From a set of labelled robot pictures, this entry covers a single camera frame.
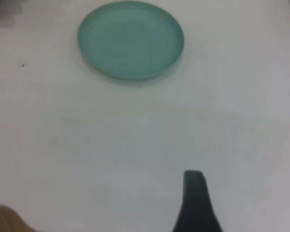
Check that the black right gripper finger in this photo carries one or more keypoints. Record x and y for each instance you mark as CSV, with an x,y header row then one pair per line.
x,y
198,207

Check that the green round plate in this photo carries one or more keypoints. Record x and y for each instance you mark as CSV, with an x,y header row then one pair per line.
x,y
130,41

